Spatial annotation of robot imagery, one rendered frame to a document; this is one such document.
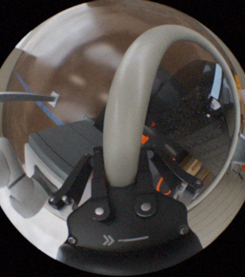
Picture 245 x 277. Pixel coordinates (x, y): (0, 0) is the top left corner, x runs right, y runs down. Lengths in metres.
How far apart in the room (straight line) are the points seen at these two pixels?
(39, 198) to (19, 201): 0.11
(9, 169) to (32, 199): 0.15
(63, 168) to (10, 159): 0.28
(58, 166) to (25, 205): 0.27
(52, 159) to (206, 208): 5.75
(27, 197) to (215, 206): 5.75
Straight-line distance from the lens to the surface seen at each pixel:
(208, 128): 0.49
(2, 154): 0.47
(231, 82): 0.38
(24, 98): 1.19
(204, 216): 5.65
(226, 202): 5.61
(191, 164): 1.48
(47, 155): 0.45
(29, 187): 0.48
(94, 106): 1.10
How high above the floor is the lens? 1.03
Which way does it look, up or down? 75 degrees down
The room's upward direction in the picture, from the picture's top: 176 degrees counter-clockwise
